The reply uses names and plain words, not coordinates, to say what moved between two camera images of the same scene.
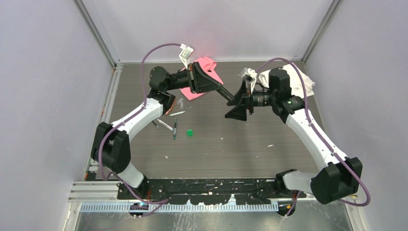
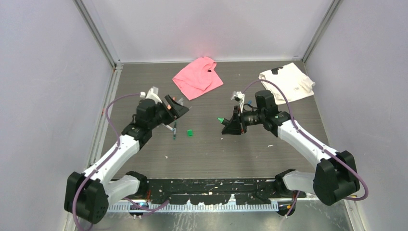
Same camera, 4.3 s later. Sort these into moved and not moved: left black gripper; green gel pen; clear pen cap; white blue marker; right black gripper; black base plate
Moved: right black gripper; left black gripper
Not moved: white blue marker; black base plate; green gel pen; clear pen cap
